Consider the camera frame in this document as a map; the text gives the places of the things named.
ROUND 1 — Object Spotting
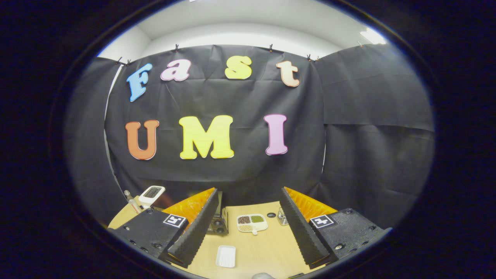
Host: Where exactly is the white toaster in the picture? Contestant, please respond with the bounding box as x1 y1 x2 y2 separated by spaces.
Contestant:
138 186 166 210

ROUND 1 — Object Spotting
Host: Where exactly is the white divided grain dish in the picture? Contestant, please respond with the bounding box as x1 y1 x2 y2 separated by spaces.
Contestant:
236 214 269 236

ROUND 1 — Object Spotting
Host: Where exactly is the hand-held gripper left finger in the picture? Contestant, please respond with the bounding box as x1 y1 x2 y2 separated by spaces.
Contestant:
108 188 220 269

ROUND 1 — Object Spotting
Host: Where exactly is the black toaster oven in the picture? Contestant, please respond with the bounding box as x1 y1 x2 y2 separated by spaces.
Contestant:
207 191 229 236

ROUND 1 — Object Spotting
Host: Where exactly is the clear glass bottle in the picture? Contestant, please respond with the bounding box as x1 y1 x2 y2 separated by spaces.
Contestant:
124 190 142 214

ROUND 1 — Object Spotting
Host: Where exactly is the white rectangular tray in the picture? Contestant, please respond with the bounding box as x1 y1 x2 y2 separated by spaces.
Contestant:
215 245 236 269

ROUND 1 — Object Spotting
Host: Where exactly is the small ceiling light panel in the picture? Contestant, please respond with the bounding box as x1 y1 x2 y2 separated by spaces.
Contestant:
360 26 387 45

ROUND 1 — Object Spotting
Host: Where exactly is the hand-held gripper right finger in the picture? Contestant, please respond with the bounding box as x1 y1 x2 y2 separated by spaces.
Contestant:
279 187 393 270

